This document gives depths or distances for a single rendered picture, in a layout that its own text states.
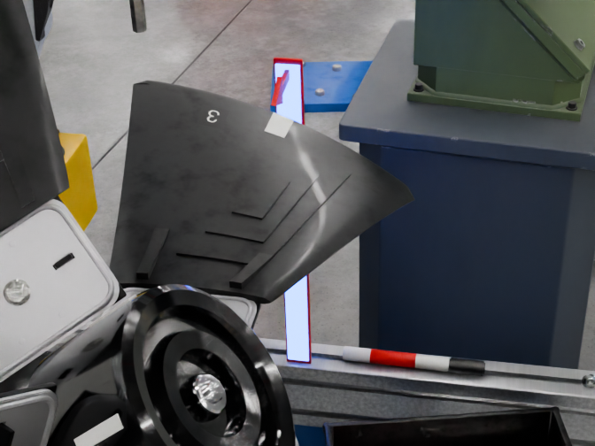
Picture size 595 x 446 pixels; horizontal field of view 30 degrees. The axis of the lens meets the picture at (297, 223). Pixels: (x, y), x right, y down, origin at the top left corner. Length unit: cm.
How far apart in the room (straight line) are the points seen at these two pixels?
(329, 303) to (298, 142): 178
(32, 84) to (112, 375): 17
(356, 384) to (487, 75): 38
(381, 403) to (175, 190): 44
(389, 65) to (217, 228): 69
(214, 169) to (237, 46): 310
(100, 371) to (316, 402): 64
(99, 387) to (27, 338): 8
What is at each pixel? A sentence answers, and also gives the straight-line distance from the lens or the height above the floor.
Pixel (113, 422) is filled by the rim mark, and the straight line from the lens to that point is 51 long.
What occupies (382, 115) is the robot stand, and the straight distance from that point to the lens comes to 126.
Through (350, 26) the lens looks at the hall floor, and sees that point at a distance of 399.
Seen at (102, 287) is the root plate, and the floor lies 125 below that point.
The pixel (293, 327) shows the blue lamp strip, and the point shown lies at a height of 91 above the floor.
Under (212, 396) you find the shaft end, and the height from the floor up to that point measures 122.
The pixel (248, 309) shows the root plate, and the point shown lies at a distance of 66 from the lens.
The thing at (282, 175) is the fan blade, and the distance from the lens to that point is 78.
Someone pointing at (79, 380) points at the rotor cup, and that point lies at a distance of 53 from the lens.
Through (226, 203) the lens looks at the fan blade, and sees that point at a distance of 74.
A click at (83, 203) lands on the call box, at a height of 101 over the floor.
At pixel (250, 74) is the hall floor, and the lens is 366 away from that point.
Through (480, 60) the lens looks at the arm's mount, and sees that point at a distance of 125.
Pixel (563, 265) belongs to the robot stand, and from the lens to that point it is 130.
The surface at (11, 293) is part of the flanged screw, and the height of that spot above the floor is 125.
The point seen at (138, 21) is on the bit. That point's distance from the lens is 56.
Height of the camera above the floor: 159
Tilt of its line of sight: 33 degrees down
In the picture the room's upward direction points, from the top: 2 degrees counter-clockwise
